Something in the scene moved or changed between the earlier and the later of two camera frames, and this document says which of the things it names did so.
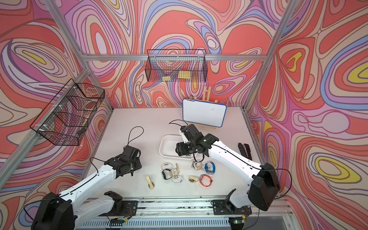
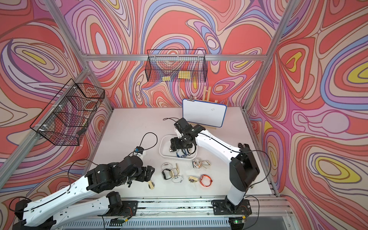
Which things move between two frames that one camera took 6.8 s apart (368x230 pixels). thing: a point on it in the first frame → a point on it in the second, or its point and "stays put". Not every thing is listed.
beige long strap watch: (151, 184) stays put
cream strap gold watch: (171, 173) stays put
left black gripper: (138, 163) → (143, 178)
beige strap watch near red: (192, 179) stays put
